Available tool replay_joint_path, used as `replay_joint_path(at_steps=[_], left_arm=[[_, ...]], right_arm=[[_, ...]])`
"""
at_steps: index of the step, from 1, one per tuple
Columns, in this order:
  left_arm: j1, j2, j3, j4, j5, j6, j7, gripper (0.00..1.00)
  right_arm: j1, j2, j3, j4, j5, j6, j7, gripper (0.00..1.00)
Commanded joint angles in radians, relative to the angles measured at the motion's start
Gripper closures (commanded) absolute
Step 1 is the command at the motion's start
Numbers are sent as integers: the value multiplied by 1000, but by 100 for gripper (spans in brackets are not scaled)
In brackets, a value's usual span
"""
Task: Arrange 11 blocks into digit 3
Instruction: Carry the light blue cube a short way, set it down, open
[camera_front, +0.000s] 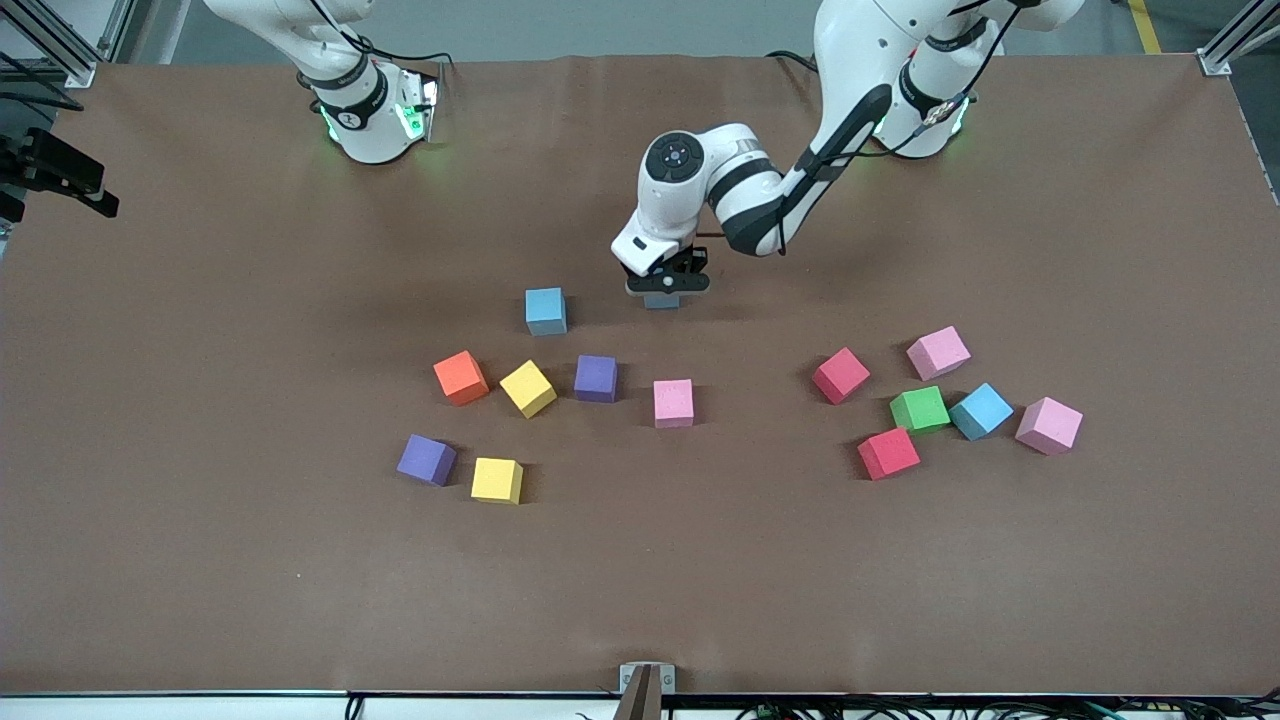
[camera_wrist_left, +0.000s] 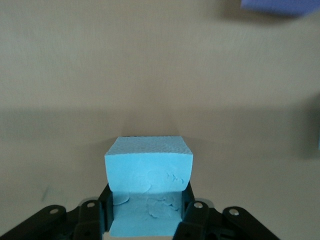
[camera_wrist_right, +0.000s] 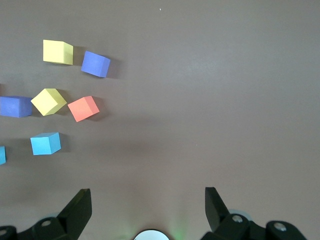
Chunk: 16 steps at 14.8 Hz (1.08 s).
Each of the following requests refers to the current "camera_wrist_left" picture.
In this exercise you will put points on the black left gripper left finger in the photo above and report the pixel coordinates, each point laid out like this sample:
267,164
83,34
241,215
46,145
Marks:
62,225

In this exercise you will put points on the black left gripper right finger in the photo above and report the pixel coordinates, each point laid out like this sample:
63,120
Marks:
212,225

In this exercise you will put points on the blue foam cube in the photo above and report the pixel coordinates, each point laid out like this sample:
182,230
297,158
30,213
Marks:
150,170

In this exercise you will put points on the purple foam cube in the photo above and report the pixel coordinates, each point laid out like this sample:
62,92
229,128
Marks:
275,6

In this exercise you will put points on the large table cover sheet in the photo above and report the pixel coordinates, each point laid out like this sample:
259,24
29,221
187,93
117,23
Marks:
100,75

